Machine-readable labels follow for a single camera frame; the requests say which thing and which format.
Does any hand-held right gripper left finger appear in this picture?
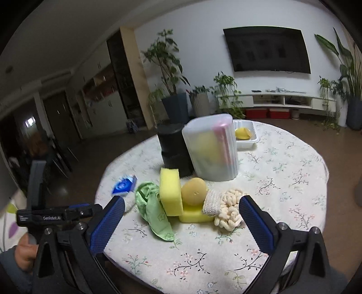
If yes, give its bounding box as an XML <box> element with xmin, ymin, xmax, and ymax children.
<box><xmin>31</xmin><ymin>196</ymin><xmax>125</xmax><ymax>294</ymax></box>

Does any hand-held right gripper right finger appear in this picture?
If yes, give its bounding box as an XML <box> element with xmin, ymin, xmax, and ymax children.
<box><xmin>239</xmin><ymin>195</ymin><xmax>333</xmax><ymax>294</ymax></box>

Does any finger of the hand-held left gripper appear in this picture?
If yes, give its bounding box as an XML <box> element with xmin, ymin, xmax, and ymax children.
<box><xmin>67</xmin><ymin>203</ymin><xmax>103</xmax><ymax>223</ymax></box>

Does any cream chenille scrubber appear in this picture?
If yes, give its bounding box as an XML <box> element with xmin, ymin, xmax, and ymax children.
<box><xmin>214</xmin><ymin>188</ymin><xmax>246</xmax><ymax>228</ymax></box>

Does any white fuzzy cloth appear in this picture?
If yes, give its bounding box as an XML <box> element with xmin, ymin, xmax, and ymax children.
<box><xmin>124</xmin><ymin>194</ymin><xmax>137</xmax><ymax>213</ymax></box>

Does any blue and white packet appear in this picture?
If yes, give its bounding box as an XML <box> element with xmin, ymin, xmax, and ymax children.
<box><xmin>111</xmin><ymin>174</ymin><xmax>138</xmax><ymax>196</ymax></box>

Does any green cloth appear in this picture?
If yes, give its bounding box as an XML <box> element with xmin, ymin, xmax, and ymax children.
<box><xmin>135</xmin><ymin>182</ymin><xmax>175</xmax><ymax>242</ymax></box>

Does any beige knitted dishcloth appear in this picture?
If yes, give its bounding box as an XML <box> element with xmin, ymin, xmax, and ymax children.
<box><xmin>202</xmin><ymin>189</ymin><xmax>224</xmax><ymax>217</ymax></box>

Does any yellow sponge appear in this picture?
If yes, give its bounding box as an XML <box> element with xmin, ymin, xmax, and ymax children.
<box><xmin>179</xmin><ymin>205</ymin><xmax>215</xmax><ymax>224</ymax></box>

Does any thick yellow sponge block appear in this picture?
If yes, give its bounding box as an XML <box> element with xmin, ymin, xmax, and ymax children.
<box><xmin>159</xmin><ymin>168</ymin><xmax>184</xmax><ymax>217</ymax></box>

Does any round tan sponge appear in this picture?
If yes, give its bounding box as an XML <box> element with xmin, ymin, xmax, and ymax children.
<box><xmin>181</xmin><ymin>178</ymin><xmax>208</xmax><ymax>206</ymax></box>

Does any white plastic tray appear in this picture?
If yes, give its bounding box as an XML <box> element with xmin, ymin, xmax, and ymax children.
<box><xmin>233</xmin><ymin>119</ymin><xmax>260</xmax><ymax>150</ymax></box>

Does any person's left forearm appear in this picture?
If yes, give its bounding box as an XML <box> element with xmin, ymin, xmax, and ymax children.
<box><xmin>0</xmin><ymin>245</ymin><xmax>35</xmax><ymax>294</ymax></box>

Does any person's left hand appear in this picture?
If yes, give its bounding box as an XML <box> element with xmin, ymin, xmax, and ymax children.
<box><xmin>14</xmin><ymin>234</ymin><xmax>39</xmax><ymax>272</ymax></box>

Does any dark dining chair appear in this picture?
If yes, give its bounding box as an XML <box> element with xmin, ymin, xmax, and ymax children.
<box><xmin>42</xmin><ymin>135</ymin><xmax>80</xmax><ymax>179</ymax></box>

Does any white leaf-printed cloth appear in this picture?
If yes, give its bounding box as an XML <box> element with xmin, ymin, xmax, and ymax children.
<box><xmin>0</xmin><ymin>195</ymin><xmax>29</xmax><ymax>253</ymax></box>

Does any floral tablecloth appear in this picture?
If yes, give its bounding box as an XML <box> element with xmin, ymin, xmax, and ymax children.
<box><xmin>95</xmin><ymin>119</ymin><xmax>330</xmax><ymax>294</ymax></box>

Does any pink cleaning cloth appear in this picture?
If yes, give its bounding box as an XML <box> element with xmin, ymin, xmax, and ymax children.
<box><xmin>213</xmin><ymin>118</ymin><xmax>235</xmax><ymax>177</ymax></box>

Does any translucent plastic container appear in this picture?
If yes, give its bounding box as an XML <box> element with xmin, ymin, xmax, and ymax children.
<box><xmin>182</xmin><ymin>114</ymin><xmax>239</xmax><ymax>181</ymax></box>

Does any round orange-yellow sponge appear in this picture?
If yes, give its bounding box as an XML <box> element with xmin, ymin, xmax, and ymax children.
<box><xmin>235</xmin><ymin>127</ymin><xmax>252</xmax><ymax>140</ymax></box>

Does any black cylindrical container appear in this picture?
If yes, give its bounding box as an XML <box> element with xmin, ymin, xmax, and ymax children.
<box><xmin>157</xmin><ymin>123</ymin><xmax>194</xmax><ymax>178</ymax></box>

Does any red storage box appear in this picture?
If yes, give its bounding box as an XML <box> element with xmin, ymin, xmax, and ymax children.
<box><xmin>269</xmin><ymin>109</ymin><xmax>291</xmax><ymax>119</ymax></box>
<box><xmin>245</xmin><ymin>109</ymin><xmax>268</xmax><ymax>119</ymax></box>

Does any white television console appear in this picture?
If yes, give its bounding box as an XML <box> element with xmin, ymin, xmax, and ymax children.
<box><xmin>217</xmin><ymin>91</ymin><xmax>331</xmax><ymax>115</ymax></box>

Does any grey ribbed plant pot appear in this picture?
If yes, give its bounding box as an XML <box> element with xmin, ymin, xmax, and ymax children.
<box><xmin>189</xmin><ymin>93</ymin><xmax>211</xmax><ymax>117</ymax></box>

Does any bushy trailing houseplant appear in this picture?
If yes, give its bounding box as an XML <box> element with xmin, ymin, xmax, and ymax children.
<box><xmin>211</xmin><ymin>72</ymin><xmax>245</xmax><ymax>119</ymax></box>

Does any dark blue plant pot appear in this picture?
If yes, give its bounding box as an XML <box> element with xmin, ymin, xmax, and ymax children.
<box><xmin>161</xmin><ymin>93</ymin><xmax>189</xmax><ymax>125</ymax></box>

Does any thin-leaf plant on stand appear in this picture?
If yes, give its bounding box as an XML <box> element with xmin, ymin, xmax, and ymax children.
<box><xmin>148</xmin><ymin>87</ymin><xmax>165</xmax><ymax>126</ymax></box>

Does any grey-blue plant pot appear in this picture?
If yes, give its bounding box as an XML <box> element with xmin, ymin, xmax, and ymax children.
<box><xmin>346</xmin><ymin>98</ymin><xmax>362</xmax><ymax>130</ymax></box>

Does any hanging vine plant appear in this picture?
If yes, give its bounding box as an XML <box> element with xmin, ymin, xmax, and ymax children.
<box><xmin>317</xmin><ymin>76</ymin><xmax>343</xmax><ymax>131</ymax></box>

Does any tall leafy houseplant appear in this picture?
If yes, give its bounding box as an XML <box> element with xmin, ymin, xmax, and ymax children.
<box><xmin>141</xmin><ymin>29</ymin><xmax>191</xmax><ymax>97</ymax></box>

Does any large broad-leaf plant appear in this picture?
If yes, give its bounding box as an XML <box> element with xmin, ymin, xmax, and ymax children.
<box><xmin>315</xmin><ymin>28</ymin><xmax>362</xmax><ymax>103</ymax></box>

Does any white wall cabinet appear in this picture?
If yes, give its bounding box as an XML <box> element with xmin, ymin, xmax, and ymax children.
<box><xmin>70</xmin><ymin>63</ymin><xmax>128</xmax><ymax>140</ymax></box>

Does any wall-mounted black television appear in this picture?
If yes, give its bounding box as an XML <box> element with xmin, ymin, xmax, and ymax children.
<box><xmin>223</xmin><ymin>27</ymin><xmax>312</xmax><ymax>74</ymax></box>

